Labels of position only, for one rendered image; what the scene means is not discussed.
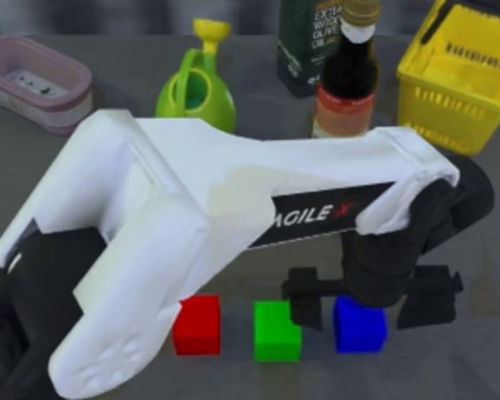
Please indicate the yellow shopping basket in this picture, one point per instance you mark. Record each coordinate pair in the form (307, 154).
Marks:
(458, 79)

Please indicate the dark glass sauce bottle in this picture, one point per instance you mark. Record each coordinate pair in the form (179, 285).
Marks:
(346, 83)

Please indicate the green watering can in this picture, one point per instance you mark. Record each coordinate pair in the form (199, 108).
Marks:
(198, 89)

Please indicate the pink rectangular container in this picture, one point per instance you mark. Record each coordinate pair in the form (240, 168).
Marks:
(37, 83)

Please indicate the green cube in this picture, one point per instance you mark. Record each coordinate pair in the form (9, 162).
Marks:
(275, 331)

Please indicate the blue cube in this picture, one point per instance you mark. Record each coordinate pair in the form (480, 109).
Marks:
(359, 327)

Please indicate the dark green olive oil tin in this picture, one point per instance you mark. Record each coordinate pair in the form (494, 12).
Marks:
(304, 50)

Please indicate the red cube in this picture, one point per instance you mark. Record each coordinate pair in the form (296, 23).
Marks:
(198, 324)

